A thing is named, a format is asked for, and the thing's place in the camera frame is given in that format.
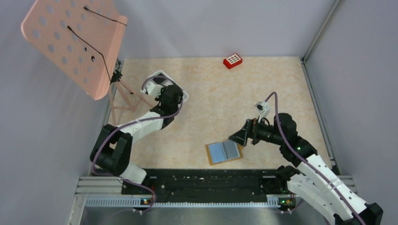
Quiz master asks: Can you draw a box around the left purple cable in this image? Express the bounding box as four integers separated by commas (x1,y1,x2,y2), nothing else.
90,75,184,215

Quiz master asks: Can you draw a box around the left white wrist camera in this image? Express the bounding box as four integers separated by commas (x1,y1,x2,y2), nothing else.
141,81,164,98

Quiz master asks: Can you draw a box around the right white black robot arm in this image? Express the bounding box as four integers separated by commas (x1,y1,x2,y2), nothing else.
228,113,383,225

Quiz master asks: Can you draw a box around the purple cable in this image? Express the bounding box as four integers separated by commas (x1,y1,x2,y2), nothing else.
264,91,367,225
90,75,184,215

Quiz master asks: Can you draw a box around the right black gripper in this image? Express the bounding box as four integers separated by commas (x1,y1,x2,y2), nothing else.
229,115,284,146

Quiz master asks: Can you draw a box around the white plastic basket tray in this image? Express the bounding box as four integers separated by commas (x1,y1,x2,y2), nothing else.
142,70,189,103

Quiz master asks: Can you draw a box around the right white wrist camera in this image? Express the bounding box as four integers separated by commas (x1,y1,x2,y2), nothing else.
255,101,271,120

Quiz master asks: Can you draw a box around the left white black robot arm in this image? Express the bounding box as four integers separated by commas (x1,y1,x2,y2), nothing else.
90,84,184,194

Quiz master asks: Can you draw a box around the black card in basket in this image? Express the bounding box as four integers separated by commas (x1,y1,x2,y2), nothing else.
153,77,167,84

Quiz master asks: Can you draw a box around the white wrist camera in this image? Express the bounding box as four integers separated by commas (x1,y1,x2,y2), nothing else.
141,81,164,98
255,101,271,120

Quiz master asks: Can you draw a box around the red box with grid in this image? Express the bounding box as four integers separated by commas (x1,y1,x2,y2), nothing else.
223,53,243,69

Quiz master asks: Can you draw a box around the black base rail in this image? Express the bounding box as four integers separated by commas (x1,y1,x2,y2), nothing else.
121,169,297,207

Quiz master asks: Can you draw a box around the aluminium frame rail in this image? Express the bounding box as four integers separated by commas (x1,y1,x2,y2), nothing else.
300,0,344,158

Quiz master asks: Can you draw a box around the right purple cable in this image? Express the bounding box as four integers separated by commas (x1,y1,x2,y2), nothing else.
264,91,367,225

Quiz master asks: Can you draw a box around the pink perforated music stand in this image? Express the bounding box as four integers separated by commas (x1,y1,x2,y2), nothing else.
21,0,161,127

